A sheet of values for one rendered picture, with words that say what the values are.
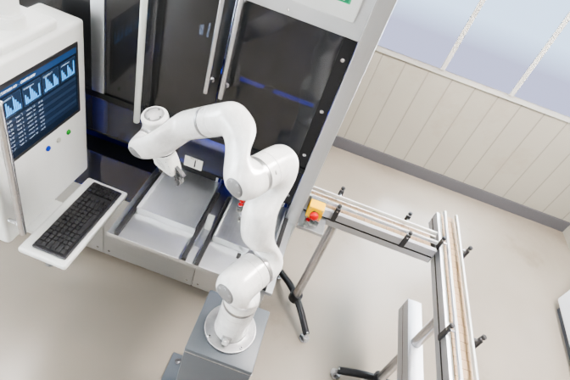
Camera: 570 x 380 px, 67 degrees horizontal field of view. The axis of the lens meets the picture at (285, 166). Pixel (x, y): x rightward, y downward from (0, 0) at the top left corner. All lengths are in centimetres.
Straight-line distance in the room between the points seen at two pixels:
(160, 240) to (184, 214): 17
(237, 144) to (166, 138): 29
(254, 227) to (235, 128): 28
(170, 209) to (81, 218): 36
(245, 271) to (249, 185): 36
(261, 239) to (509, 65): 293
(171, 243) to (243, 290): 62
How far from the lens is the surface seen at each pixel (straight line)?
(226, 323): 155
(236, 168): 103
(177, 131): 127
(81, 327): 264
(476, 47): 369
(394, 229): 219
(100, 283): 276
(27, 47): 159
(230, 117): 109
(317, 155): 175
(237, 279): 129
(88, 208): 201
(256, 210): 116
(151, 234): 185
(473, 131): 406
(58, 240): 191
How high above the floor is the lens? 234
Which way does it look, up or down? 39 degrees down
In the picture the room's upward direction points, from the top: 21 degrees clockwise
